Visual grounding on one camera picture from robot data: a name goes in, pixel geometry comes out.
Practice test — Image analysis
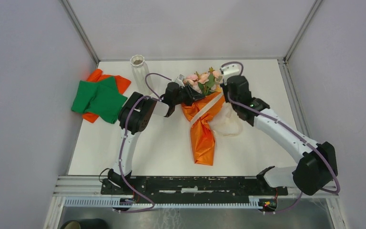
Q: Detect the white slotted cable duct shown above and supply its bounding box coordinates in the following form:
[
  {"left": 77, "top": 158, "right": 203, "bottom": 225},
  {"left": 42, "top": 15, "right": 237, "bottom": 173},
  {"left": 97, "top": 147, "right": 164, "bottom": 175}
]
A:
[{"left": 63, "top": 197, "right": 263, "bottom": 209}]

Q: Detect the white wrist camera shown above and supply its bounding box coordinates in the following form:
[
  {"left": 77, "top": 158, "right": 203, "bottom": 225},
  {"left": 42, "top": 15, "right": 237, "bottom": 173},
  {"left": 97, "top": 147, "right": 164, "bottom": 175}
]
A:
[
  {"left": 220, "top": 63, "right": 242, "bottom": 77},
  {"left": 174, "top": 74, "right": 185, "bottom": 87}
]

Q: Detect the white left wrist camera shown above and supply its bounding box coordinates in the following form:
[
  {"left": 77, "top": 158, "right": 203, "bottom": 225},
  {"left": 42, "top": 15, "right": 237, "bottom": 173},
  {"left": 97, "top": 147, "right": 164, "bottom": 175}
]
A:
[{"left": 174, "top": 74, "right": 185, "bottom": 87}]

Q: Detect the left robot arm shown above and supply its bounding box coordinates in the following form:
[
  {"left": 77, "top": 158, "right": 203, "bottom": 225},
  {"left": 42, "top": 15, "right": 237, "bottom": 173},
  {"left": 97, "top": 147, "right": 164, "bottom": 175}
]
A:
[{"left": 108, "top": 83, "right": 205, "bottom": 194}]

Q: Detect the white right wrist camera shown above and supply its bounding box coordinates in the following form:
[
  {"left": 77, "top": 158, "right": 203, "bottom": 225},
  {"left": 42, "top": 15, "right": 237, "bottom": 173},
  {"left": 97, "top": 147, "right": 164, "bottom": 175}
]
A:
[{"left": 220, "top": 63, "right": 242, "bottom": 77}]

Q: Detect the orange wrapping paper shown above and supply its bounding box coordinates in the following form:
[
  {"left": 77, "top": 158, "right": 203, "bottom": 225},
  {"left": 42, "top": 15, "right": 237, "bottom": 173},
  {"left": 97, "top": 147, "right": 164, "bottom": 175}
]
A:
[{"left": 181, "top": 89, "right": 225, "bottom": 166}]

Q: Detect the pink artificial flower bouquet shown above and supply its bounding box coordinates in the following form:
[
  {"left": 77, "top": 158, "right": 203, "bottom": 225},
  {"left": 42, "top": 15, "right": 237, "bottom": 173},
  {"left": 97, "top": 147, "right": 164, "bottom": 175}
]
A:
[{"left": 183, "top": 67, "right": 223, "bottom": 96}]

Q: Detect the green cloth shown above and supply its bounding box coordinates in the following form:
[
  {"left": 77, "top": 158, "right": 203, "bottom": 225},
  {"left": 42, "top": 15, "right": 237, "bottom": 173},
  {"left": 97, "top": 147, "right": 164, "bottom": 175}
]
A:
[{"left": 71, "top": 77, "right": 127, "bottom": 124}]

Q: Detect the white ribbed vase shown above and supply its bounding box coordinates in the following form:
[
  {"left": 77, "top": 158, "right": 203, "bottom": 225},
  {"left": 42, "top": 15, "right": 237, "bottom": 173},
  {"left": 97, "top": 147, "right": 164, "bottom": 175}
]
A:
[{"left": 130, "top": 55, "right": 153, "bottom": 95}]

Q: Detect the aluminium frame rail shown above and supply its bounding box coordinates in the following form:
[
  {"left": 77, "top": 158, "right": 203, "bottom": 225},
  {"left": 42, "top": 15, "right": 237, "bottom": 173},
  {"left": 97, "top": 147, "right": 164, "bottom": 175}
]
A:
[{"left": 53, "top": 176, "right": 339, "bottom": 198}]

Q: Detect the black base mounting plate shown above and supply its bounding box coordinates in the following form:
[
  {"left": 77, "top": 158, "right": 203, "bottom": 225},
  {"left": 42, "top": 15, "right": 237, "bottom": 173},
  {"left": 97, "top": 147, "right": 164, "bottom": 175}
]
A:
[{"left": 101, "top": 176, "right": 288, "bottom": 204}]

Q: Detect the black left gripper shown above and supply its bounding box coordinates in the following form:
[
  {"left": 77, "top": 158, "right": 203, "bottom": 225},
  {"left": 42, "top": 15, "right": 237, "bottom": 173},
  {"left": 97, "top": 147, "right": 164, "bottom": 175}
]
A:
[{"left": 173, "top": 83, "right": 204, "bottom": 106}]

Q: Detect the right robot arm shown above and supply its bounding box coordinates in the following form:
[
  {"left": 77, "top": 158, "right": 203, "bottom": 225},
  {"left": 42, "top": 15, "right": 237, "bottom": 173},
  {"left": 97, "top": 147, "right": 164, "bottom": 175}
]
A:
[{"left": 221, "top": 75, "right": 340, "bottom": 196}]

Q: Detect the cream printed ribbon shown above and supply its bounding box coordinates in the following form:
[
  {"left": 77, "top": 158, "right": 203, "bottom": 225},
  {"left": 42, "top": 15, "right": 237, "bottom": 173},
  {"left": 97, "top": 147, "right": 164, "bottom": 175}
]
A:
[{"left": 188, "top": 93, "right": 244, "bottom": 149}]

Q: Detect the orange cloth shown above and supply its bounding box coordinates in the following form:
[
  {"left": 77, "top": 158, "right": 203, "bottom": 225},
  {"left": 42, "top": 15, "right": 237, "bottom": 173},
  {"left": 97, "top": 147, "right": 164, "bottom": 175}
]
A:
[{"left": 82, "top": 69, "right": 131, "bottom": 123}]

